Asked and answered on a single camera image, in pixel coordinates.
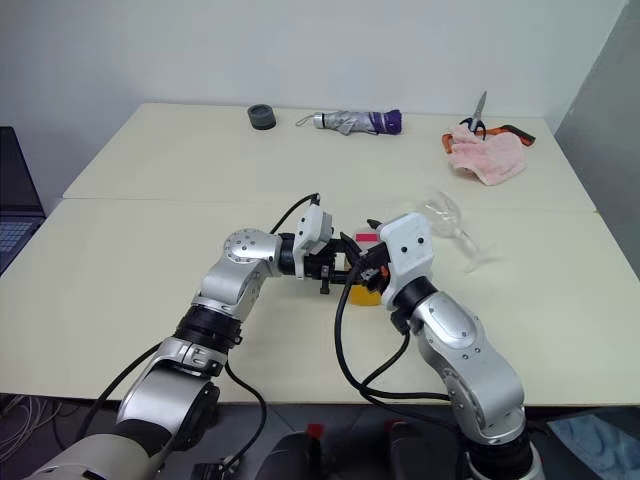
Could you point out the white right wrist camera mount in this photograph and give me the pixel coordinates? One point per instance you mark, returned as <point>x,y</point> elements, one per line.
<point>407,250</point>

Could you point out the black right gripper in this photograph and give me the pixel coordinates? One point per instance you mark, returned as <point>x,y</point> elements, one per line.
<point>375,265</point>

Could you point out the blue cloth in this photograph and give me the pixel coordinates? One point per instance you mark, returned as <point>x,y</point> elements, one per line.
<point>600,445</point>

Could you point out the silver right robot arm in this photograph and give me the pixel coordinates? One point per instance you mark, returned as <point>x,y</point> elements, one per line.
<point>465,350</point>

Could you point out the dark laptop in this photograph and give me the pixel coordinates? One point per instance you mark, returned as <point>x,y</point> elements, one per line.
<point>15,190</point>

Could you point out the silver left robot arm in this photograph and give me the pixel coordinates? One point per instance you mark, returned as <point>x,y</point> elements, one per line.
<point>235,280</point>

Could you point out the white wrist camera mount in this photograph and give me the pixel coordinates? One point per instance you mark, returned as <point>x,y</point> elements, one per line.
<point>312,230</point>
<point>407,250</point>

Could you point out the pink towel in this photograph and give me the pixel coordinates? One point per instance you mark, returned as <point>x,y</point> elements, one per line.
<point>492,157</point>

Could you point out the red capped black post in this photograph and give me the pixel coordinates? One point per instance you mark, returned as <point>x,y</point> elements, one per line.
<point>315,432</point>

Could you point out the folded silver purple umbrella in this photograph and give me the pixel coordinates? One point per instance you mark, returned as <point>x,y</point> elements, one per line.
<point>360,121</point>

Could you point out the clear wine glass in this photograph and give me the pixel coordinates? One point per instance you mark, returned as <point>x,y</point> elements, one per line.
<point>447,217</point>

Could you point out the dark rounded shape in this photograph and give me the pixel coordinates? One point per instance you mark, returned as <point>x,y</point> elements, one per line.
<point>290,460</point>
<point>410,450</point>

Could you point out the clear bottle with orange drink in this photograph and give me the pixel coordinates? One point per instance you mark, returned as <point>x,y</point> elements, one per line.
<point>362,296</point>

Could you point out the orange black tool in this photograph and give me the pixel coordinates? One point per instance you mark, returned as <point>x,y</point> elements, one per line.
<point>520,133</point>

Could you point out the grey partition panel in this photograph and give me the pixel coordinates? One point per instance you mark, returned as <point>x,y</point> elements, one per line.
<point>605,125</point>

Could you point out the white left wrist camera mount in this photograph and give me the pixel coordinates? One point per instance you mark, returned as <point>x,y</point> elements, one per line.
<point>312,230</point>

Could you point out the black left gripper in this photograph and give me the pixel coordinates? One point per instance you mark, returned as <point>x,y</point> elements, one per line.
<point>320,260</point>

